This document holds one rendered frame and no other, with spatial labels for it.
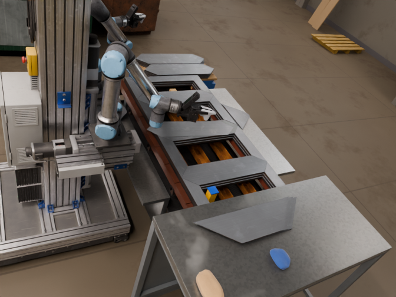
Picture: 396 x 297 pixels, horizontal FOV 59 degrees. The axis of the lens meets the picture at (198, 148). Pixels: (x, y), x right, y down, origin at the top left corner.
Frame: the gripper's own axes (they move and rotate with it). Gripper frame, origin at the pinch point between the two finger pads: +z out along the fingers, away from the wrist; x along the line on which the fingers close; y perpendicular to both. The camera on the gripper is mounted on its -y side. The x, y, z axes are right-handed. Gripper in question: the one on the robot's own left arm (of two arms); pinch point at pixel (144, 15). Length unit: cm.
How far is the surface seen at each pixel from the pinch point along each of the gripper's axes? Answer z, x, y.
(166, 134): -29, 74, 50
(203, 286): -115, 168, 15
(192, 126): -4, 79, 49
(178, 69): 57, 11, 60
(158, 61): 49, -8, 62
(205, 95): 43, 57, 52
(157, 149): -43, 80, 53
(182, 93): 25, 44, 54
